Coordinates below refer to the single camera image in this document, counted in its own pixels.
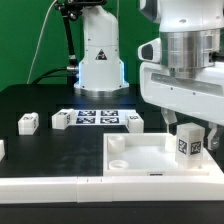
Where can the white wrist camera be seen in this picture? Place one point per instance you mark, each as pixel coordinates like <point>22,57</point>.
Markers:
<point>150,51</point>

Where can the white square tabletop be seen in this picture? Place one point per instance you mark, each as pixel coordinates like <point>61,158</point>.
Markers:
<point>150,154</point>

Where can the white L-shaped obstacle fence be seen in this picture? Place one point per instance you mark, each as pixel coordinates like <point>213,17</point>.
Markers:
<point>112,189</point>

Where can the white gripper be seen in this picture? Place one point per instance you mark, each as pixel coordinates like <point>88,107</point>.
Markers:
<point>202,97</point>

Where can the AprilTag marker sheet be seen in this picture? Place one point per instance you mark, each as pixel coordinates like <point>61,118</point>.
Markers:
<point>101,117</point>

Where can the white part at left edge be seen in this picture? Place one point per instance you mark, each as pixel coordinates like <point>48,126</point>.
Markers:
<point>2,150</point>

